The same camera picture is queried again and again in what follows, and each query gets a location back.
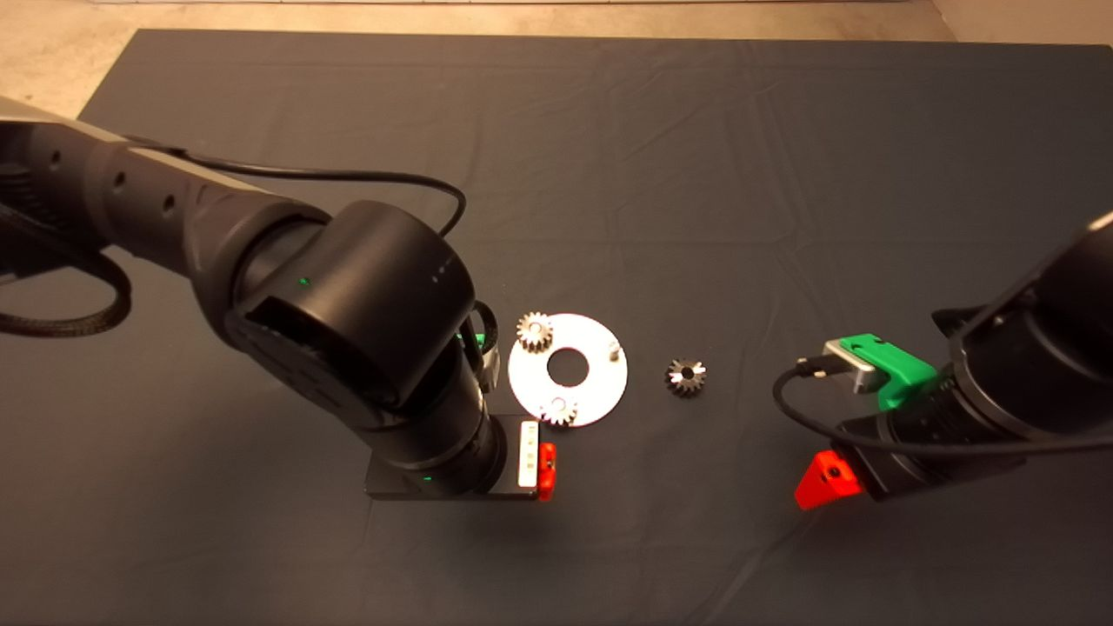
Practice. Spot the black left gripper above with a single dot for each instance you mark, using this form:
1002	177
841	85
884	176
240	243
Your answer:
522	482

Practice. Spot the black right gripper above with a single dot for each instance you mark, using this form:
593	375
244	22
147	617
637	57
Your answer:
887	469

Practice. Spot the steel planetary gear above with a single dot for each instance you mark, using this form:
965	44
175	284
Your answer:
565	419
527	337
676	380

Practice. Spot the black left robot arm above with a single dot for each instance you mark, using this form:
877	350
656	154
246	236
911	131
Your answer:
348	304

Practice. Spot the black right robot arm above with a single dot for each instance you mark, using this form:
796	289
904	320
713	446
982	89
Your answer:
1043	348

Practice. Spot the white round peg plate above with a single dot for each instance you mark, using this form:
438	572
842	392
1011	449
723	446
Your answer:
600	382

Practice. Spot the dark table cloth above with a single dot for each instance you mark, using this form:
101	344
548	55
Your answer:
696	174

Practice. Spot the silver right camera box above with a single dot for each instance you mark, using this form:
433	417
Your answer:
856	365

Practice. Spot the silver camera box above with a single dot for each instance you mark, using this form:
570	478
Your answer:
856	365
491	361

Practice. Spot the silver left camera box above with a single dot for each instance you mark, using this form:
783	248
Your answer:
491	361

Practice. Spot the green right camera mount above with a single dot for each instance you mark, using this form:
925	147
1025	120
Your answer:
904	369

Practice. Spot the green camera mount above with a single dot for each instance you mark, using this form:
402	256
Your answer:
478	339
904	369

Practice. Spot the green left camera mount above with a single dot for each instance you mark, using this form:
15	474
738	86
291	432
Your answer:
478	339

